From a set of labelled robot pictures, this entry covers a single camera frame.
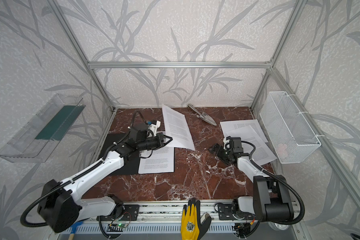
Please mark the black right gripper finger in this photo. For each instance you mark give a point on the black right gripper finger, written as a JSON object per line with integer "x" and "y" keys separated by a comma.
{"x": 228, "y": 159}
{"x": 216, "y": 149}

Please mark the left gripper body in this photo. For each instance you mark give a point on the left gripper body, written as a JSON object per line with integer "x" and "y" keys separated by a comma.
{"x": 161, "y": 141}

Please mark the yellow black work glove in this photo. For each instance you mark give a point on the yellow black work glove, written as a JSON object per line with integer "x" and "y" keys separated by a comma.
{"x": 193, "y": 225}

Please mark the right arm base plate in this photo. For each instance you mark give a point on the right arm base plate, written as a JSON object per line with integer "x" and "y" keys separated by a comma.
{"x": 224, "y": 211}

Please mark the blank-side paper sheet right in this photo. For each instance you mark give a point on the blank-side paper sheet right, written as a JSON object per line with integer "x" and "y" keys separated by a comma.
{"x": 263, "y": 154}

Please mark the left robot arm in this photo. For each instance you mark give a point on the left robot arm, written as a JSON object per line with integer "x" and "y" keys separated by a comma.
{"x": 62, "y": 204}

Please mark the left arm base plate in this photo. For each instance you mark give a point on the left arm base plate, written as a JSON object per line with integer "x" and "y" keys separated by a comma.
{"x": 130, "y": 213}

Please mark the clear plastic wall tray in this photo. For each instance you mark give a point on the clear plastic wall tray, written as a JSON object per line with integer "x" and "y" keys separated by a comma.
{"x": 36, "y": 141}

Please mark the pink object in basket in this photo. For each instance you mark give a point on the pink object in basket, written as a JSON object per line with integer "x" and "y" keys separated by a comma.
{"x": 282, "y": 151}

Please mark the silver metal trowel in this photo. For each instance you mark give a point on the silver metal trowel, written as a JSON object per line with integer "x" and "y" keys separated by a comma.
{"x": 202, "y": 115}

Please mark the white wire mesh basket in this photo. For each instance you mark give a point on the white wire mesh basket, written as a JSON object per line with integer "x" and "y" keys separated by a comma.
{"x": 286, "y": 124}

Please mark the blue trowel wooden handle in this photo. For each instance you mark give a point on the blue trowel wooden handle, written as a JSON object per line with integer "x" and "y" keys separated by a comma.
{"x": 74, "y": 229}

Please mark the aluminium frame post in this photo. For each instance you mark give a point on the aluminium frame post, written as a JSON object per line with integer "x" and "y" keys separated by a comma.
{"x": 58, "y": 13}

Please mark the printed paper sheet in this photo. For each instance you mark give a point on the printed paper sheet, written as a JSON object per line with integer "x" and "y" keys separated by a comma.
{"x": 160, "y": 161}
{"x": 177, "y": 127}
{"x": 235, "y": 128}

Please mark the clear round plastic lid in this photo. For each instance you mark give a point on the clear round plastic lid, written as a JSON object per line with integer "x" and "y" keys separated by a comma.
{"x": 278, "y": 227}

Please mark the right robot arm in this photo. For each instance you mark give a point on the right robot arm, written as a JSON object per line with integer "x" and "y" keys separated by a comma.
{"x": 271, "y": 194}

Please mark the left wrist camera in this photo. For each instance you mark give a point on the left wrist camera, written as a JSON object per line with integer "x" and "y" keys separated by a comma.
{"x": 142, "y": 131}

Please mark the green circuit board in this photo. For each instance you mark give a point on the green circuit board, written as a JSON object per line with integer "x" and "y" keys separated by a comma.
{"x": 117, "y": 227}

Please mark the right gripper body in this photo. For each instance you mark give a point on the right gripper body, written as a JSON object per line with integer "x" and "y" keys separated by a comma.
{"x": 223, "y": 152}

